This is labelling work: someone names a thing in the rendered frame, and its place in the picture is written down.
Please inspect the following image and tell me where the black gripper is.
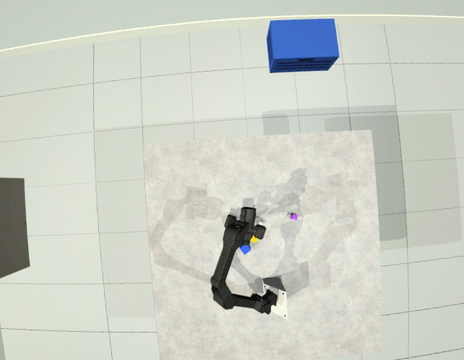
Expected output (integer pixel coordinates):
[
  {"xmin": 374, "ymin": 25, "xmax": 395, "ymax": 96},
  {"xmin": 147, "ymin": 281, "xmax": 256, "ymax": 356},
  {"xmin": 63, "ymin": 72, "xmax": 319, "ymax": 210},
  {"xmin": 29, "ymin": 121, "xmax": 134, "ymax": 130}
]
[{"xmin": 224, "ymin": 215, "xmax": 266, "ymax": 239}]

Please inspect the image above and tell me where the blue block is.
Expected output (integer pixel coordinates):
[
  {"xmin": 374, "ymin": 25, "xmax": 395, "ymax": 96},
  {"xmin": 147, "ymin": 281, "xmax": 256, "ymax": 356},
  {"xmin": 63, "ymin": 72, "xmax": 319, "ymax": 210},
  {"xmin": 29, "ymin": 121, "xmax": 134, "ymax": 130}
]
[{"xmin": 240, "ymin": 245, "xmax": 251, "ymax": 254}]

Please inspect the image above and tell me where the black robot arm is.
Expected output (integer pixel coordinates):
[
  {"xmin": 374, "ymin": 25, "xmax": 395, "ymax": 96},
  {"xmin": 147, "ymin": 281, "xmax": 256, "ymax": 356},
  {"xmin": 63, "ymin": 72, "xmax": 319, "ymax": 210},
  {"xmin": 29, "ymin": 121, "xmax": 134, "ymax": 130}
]
[{"xmin": 210, "ymin": 207, "xmax": 278, "ymax": 314}]

